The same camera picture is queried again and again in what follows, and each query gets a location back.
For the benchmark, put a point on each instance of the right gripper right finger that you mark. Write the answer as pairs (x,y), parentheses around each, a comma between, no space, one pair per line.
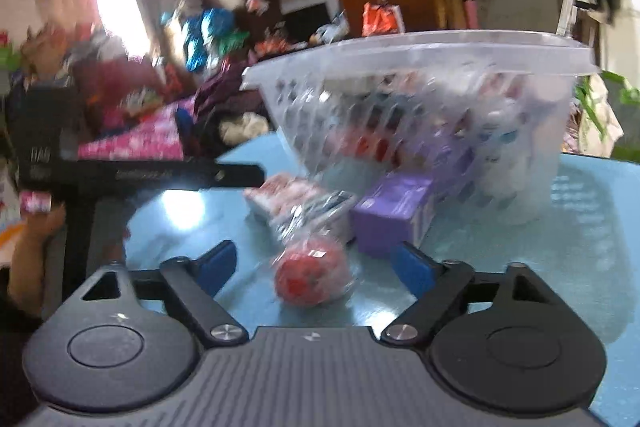
(438,288)

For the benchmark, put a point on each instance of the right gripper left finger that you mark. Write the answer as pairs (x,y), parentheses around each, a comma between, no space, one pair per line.
(192,286)

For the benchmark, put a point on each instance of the red ball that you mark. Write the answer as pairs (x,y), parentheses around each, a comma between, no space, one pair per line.
(312,271)

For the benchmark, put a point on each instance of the box with qr code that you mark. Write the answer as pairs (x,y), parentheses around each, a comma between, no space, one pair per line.
(325,214)

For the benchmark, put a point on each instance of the person left hand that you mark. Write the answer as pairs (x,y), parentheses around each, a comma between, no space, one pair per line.
(26,273)

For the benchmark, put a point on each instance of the purple cardboard box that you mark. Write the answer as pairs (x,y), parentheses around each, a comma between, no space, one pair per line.
(398,209)

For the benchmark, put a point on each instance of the pink floral bed cover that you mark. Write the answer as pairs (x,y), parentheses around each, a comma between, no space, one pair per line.
(155,138)

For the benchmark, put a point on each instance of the red and white medicine box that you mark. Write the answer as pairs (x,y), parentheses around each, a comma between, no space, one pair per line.
(279,194)

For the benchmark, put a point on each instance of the dark purple clothes pile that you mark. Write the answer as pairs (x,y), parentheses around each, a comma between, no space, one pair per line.
(225,115)

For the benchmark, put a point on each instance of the white plastic lattice basket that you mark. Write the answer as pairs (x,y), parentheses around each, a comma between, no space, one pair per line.
(481,112)

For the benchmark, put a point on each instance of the blue patterned bags stack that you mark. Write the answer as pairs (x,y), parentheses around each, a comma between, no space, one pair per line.
(200,33)

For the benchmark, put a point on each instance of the green tote bag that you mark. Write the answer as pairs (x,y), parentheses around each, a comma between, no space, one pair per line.
(609,117)

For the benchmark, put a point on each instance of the orange white plastic bag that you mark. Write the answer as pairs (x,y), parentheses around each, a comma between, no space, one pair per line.
(382,19)

